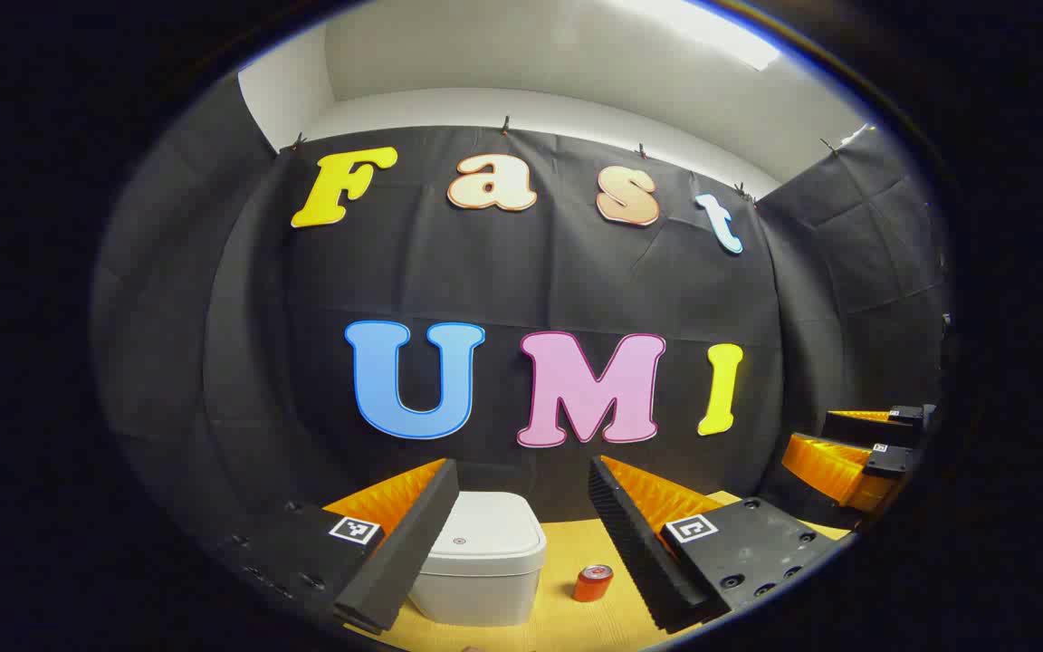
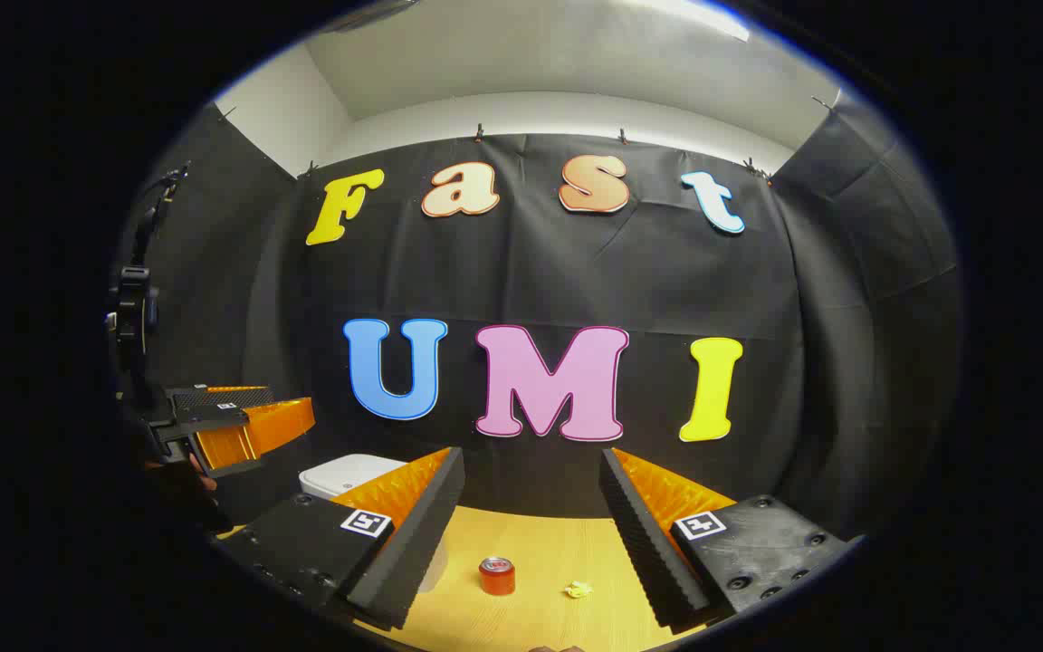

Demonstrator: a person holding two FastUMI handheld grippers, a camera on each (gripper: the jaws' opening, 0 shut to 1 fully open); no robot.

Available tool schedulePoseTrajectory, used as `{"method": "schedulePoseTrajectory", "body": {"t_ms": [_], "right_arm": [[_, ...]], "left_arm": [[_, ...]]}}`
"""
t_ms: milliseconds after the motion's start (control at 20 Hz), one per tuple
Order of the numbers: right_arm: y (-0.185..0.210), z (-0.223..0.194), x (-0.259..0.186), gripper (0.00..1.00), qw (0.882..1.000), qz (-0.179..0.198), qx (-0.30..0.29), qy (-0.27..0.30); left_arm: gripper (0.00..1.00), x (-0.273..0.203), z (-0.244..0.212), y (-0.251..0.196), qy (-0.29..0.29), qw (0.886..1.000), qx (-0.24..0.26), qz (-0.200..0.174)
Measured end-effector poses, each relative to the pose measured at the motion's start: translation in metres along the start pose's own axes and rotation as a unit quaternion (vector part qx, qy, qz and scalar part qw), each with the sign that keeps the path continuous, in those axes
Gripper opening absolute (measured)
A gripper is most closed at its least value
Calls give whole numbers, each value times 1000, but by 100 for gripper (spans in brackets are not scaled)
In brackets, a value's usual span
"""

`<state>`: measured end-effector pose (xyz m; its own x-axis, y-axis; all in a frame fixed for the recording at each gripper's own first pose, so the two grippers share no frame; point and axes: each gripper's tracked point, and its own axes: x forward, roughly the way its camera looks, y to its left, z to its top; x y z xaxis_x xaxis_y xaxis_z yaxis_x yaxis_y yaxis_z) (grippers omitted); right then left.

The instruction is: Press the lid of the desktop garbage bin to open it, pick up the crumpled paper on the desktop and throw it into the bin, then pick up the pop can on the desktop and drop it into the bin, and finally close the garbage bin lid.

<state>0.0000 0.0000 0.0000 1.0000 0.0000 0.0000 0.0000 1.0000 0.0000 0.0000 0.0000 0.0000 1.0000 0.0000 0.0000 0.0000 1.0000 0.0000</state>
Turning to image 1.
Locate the black backdrop cloth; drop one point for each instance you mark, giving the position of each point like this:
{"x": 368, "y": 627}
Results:
{"x": 531, "y": 272}

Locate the ceiling light panel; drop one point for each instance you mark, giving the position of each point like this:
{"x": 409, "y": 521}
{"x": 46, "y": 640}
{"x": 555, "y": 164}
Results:
{"x": 712, "y": 32}

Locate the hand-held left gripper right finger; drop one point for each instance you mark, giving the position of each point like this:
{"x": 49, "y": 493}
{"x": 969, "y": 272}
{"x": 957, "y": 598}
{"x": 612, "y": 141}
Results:
{"x": 639, "y": 552}

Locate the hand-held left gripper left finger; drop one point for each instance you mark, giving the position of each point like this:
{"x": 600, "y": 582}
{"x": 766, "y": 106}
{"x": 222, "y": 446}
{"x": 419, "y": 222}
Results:
{"x": 404, "y": 552}

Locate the wooden desktop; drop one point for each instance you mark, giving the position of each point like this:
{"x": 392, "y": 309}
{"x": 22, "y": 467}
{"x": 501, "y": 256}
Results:
{"x": 567, "y": 625}

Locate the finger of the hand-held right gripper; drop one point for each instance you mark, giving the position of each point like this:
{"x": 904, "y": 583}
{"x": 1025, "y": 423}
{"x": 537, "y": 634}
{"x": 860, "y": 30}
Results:
{"x": 834, "y": 471}
{"x": 875, "y": 430}

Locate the red pop can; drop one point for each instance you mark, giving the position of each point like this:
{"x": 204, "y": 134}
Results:
{"x": 592, "y": 584}

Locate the white desktop garbage bin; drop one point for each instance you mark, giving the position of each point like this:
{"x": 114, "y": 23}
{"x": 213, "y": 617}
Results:
{"x": 485, "y": 561}

